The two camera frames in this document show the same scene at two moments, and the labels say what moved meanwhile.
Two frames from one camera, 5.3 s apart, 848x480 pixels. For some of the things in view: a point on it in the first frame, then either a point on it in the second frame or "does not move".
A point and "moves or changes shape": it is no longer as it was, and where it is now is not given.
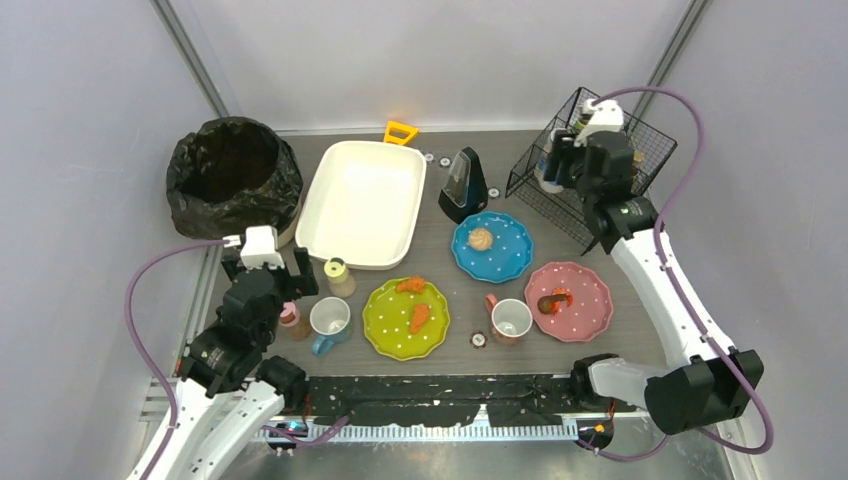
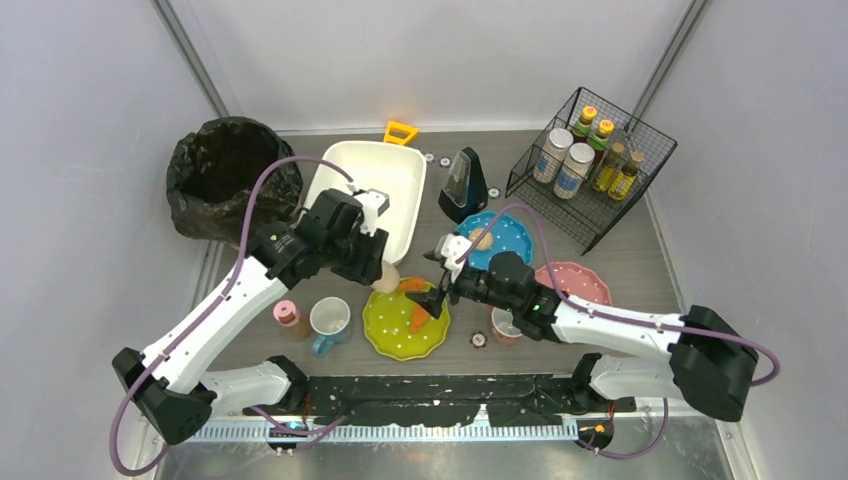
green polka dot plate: x=387 y=317 does not move
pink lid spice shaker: x=299 y=328 does not move
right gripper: x=571 y=154 to x=454 y=285
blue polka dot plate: x=492 y=247 does not move
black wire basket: x=564 y=213 does not move
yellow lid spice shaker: x=341 y=281 to x=389 y=280
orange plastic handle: x=387 y=138 does not move
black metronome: x=465 y=191 does not move
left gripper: x=269 y=275 to x=370 y=266
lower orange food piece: x=420 y=315 does not move
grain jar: x=540 y=169 moves or changes shape
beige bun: x=480 y=239 does not move
